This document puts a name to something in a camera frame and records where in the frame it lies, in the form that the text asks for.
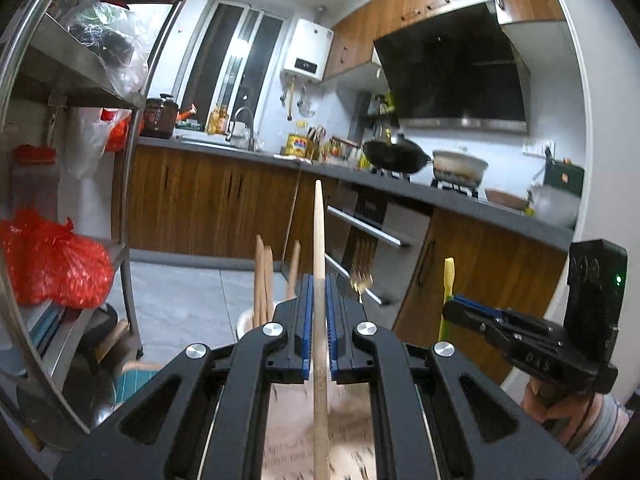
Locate plastic wrapped bowl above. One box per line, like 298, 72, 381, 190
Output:
525, 184, 582, 228

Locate grey kitchen countertop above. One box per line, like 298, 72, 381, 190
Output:
137, 135, 576, 251

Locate condiment jars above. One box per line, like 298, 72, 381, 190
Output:
325, 135, 362, 165

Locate small red plastic bag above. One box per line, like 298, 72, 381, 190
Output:
102, 107, 133, 153

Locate dark red rice cooker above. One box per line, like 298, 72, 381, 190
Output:
141, 92, 180, 138

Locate metal storage rack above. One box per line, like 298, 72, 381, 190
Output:
0, 0, 201, 456

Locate black wok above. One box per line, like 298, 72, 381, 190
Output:
361, 132, 433, 176

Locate wooden chopstick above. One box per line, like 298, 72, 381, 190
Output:
285, 240, 302, 302
264, 245, 276, 321
310, 180, 332, 480
254, 234, 269, 326

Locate wall spice shelf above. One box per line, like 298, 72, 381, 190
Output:
362, 87, 401, 128

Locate wooden base cabinets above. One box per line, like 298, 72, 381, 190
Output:
112, 142, 573, 386

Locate large red plastic bag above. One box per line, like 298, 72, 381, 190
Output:
0, 207, 115, 308

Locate dark green box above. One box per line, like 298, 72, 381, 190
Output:
544, 147, 586, 198

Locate white water heater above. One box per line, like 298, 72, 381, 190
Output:
280, 17, 335, 83

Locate built-in oven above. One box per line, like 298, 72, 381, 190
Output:
325, 180, 433, 311

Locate red lid plastic container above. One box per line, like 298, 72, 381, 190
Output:
10, 145, 60, 221

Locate white plastic bag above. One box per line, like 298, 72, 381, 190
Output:
65, 107, 113, 181

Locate black range hood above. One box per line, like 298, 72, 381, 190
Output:
372, 1, 531, 133

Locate silver forks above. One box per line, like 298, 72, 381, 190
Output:
349, 232, 378, 306

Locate person's right hand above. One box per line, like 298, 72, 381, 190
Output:
520, 375, 596, 441

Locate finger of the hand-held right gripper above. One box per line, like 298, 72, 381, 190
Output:
441, 299, 507, 349
451, 295, 552, 335

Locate chrome sink faucet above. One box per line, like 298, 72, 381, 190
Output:
227, 106, 256, 151

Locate yellow drink bottles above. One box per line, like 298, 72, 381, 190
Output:
207, 104, 230, 135

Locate gas stove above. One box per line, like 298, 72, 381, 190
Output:
370, 167, 488, 198

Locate knife block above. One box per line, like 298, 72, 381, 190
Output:
306, 126, 327, 161

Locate clear plastic bag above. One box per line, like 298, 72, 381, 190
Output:
65, 0, 151, 96

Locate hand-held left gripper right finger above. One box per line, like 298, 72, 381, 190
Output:
325, 275, 583, 480

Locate white floral ceramic utensil holder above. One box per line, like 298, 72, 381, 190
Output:
235, 305, 275, 343

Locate yellow spoon with green handle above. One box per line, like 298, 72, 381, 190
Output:
438, 257, 456, 344

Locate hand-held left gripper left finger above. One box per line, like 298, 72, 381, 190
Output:
52, 275, 315, 480

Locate yellow tin can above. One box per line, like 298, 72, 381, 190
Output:
281, 132, 308, 157

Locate white cooking pot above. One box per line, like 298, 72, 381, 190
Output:
431, 149, 490, 183

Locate printed horse tablecloth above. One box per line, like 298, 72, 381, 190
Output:
112, 359, 381, 480

